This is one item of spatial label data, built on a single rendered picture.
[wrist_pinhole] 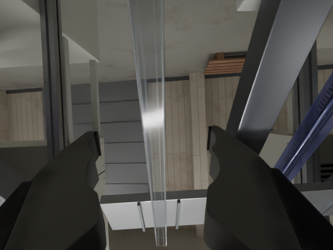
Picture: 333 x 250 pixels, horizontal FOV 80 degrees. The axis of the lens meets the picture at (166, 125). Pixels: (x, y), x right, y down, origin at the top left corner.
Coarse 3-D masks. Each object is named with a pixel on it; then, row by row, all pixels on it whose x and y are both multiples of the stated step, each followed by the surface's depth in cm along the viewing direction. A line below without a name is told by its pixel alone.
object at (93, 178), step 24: (72, 144) 10; (96, 144) 12; (48, 168) 9; (72, 168) 9; (96, 168) 10; (48, 192) 8; (72, 192) 8; (96, 192) 7; (24, 216) 7; (48, 216) 7; (72, 216) 7; (96, 216) 7; (24, 240) 6; (48, 240) 6; (72, 240) 6; (96, 240) 7
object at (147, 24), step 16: (128, 0) 7; (144, 0) 7; (160, 0) 7; (144, 16) 8; (160, 16) 8; (144, 32) 8; (160, 32) 8; (144, 48) 9; (160, 48) 9; (144, 64) 9; (160, 64) 9; (144, 80) 10; (160, 80) 10; (144, 96) 10; (160, 96) 10; (144, 112) 11; (160, 112) 11; (144, 128) 12; (160, 128) 12; (144, 144) 13; (160, 144) 13; (160, 160) 14; (160, 176) 15; (160, 192) 17; (160, 208) 19; (160, 224) 22; (160, 240) 25
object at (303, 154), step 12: (324, 96) 12; (312, 108) 13; (324, 108) 12; (312, 120) 13; (324, 120) 12; (300, 132) 14; (312, 132) 13; (324, 132) 13; (288, 144) 15; (300, 144) 14; (312, 144) 14; (288, 156) 15; (300, 156) 15; (288, 168) 16; (300, 168) 16
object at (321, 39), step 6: (252, 12) 94; (330, 12) 62; (252, 18) 94; (330, 18) 66; (252, 24) 95; (324, 24) 70; (330, 24) 71; (252, 30) 95; (324, 30) 75; (330, 30) 76; (318, 36) 81; (324, 36) 81; (330, 36) 81; (318, 42) 87; (324, 42) 88; (330, 42) 88; (318, 48) 95; (324, 48) 96
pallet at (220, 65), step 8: (216, 56) 284; (208, 64) 299; (216, 64) 300; (224, 64) 302; (232, 64) 304; (240, 64) 306; (208, 72) 350; (216, 72) 350; (224, 72) 353; (232, 72) 356
